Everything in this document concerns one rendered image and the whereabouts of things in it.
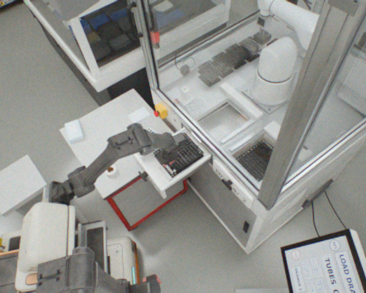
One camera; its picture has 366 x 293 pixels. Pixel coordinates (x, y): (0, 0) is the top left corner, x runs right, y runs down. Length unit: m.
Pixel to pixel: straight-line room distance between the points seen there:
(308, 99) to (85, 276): 0.70
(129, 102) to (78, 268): 1.53
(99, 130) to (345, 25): 1.63
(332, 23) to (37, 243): 1.02
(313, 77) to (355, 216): 2.00
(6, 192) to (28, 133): 1.35
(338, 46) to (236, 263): 1.89
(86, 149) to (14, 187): 0.46
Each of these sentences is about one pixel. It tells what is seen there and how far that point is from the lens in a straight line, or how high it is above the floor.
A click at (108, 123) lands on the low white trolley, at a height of 0.76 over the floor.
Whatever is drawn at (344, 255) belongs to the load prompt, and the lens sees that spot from 1.31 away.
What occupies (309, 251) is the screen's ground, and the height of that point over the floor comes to 1.06.
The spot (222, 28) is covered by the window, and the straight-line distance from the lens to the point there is 1.06.
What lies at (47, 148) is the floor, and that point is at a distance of 3.15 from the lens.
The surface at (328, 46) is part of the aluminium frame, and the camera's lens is 0.77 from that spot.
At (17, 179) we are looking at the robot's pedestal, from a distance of 2.10.
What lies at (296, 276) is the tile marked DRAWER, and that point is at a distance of 1.41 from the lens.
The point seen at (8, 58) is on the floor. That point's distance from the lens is 4.30.
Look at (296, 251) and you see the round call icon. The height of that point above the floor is 1.02.
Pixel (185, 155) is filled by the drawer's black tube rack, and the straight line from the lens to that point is 1.73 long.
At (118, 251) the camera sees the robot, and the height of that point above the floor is 0.28.
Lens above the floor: 2.34
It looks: 57 degrees down
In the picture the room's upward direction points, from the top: 7 degrees counter-clockwise
